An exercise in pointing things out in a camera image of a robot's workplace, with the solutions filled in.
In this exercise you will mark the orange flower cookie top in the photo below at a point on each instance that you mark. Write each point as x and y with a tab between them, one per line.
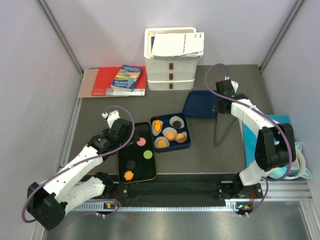
157	125

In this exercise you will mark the orange round cookie bottom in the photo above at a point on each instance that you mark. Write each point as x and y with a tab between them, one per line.
162	144

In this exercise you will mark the blue paperback book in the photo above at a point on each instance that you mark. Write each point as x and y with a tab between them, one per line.
126	78

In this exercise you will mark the white paper cup centre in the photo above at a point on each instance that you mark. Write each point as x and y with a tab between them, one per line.
169	130

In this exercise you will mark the grey metal tongs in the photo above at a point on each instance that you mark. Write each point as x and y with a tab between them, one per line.
217	142

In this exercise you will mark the white paper cup top-right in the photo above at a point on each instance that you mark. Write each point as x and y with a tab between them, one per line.
177	118

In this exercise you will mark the teal folder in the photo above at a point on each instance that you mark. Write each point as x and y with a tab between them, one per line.
250	141

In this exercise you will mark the blue cookie tin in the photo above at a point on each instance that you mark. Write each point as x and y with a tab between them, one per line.
173	145

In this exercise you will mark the black sandwich cookie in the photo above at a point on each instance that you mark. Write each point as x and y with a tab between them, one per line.
130	165

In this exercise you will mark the white paper cup bottom-left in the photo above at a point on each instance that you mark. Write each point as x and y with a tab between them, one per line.
161	138

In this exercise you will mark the black cookie tray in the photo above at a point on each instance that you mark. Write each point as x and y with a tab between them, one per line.
145	169

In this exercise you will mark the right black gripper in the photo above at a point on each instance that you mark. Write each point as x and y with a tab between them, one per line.
216	108

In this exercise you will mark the blue tin lid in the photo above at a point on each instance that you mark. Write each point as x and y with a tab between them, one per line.
199	104

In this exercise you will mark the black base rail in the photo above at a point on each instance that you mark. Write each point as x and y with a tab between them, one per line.
173	190

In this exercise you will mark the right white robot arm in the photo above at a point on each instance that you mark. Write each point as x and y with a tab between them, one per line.
275	144

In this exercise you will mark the white paper cup top-left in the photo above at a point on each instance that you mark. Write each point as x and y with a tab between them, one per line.
156	133

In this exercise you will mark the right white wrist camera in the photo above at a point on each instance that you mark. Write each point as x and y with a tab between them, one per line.
234	84

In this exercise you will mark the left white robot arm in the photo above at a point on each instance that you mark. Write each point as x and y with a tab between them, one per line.
50	201

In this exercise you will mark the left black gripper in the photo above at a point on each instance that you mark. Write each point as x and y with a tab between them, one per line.
134	138

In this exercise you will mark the orange flower cookie bottom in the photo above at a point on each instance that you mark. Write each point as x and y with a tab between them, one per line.
128	175

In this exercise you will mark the white spiral notebook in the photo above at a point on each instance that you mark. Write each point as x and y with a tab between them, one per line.
178	46

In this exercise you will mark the red book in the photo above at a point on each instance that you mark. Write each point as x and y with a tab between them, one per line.
139	89

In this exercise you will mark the pink round cookie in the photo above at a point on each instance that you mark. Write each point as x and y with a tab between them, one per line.
141	142

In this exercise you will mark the green round cookie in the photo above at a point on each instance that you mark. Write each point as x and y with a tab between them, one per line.
148	154

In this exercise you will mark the teal cat-ear headphones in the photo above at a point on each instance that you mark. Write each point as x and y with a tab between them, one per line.
298	167

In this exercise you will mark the white stacked drawer box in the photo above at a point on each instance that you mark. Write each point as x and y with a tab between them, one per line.
166	74

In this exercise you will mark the orange round cookie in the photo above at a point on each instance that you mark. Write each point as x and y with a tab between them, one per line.
170	136
162	144

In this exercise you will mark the white paper cup bottom-right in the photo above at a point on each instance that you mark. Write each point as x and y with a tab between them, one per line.
180	141

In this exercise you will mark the orange small flower cookie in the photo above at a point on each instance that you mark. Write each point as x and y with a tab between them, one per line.
179	136

